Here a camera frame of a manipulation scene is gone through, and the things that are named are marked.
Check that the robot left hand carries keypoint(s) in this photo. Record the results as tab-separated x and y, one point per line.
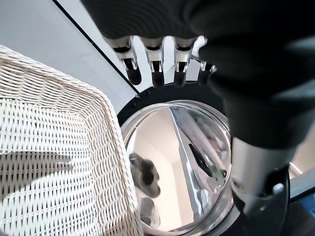
221	49

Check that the washing machine round glass door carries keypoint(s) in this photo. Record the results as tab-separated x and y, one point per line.
177	167

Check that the white washing machine body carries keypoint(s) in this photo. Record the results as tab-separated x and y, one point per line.
61	32

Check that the white wicker laundry basket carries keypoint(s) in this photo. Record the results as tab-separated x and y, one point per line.
61	147

